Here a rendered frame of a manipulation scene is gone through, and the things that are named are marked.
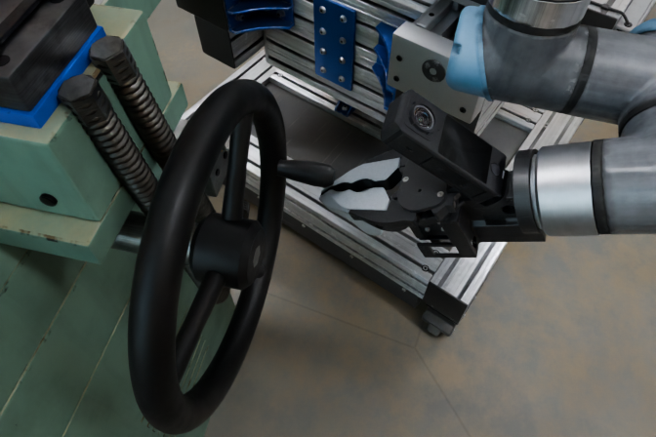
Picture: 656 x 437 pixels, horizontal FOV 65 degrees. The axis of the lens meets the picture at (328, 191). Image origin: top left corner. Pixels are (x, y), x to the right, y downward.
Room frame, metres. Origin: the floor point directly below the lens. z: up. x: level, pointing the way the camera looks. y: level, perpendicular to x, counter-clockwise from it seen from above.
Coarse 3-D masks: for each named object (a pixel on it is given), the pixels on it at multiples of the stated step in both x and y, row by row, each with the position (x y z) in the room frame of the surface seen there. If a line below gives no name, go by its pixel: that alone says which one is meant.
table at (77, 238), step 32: (96, 0) 0.44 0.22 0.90; (128, 0) 0.47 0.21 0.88; (160, 0) 0.53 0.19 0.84; (128, 192) 0.24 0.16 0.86; (0, 224) 0.20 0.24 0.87; (32, 224) 0.20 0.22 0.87; (64, 224) 0.20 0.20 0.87; (96, 224) 0.20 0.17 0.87; (64, 256) 0.19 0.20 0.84; (96, 256) 0.19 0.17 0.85
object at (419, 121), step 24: (408, 96) 0.30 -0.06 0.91; (408, 120) 0.28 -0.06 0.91; (432, 120) 0.28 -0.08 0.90; (456, 120) 0.30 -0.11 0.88; (408, 144) 0.26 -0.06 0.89; (432, 144) 0.26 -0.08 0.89; (456, 144) 0.27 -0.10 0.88; (480, 144) 0.28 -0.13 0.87; (432, 168) 0.26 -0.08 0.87; (456, 168) 0.25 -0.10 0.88; (480, 168) 0.26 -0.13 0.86; (504, 168) 0.27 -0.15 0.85; (480, 192) 0.25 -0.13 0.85
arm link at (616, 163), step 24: (648, 120) 0.27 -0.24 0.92; (600, 144) 0.26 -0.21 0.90; (624, 144) 0.25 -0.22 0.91; (648, 144) 0.24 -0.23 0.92; (600, 168) 0.23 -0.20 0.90; (624, 168) 0.23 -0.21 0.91; (648, 168) 0.22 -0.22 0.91; (600, 192) 0.22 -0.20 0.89; (624, 192) 0.21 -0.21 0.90; (648, 192) 0.21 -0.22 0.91; (600, 216) 0.21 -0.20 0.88; (624, 216) 0.20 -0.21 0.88; (648, 216) 0.20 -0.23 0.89
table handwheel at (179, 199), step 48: (240, 96) 0.27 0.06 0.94; (192, 144) 0.21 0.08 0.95; (240, 144) 0.27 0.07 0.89; (192, 192) 0.18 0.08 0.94; (240, 192) 0.25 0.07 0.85; (144, 240) 0.15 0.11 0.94; (192, 240) 0.21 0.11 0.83; (240, 240) 0.21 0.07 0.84; (144, 288) 0.13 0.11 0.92; (240, 288) 0.18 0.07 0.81; (144, 336) 0.11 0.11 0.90; (192, 336) 0.13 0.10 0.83; (240, 336) 0.18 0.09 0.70; (144, 384) 0.09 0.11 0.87
